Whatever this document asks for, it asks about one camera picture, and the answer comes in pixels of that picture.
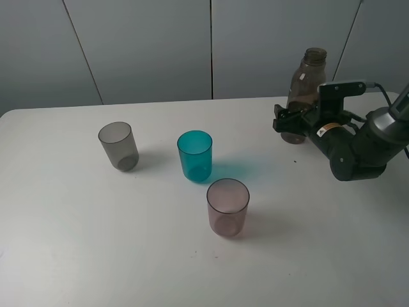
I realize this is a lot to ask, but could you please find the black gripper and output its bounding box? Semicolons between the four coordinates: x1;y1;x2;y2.
272;104;360;163

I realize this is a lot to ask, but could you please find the brown translucent plastic bottle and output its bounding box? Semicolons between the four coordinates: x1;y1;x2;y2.
280;47;328;145

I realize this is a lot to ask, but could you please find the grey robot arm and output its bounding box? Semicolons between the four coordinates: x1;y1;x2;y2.
272;81;408;181

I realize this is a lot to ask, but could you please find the teal translucent cup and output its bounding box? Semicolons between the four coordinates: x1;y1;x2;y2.
177;130;213;182

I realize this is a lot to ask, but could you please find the pink translucent cup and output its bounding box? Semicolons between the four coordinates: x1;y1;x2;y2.
206;178;250;237

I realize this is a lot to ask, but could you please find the grey translucent cup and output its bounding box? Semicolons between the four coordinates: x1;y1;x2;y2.
98;122;139;171

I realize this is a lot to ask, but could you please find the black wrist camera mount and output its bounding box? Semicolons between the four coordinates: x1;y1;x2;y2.
316;81;367;120

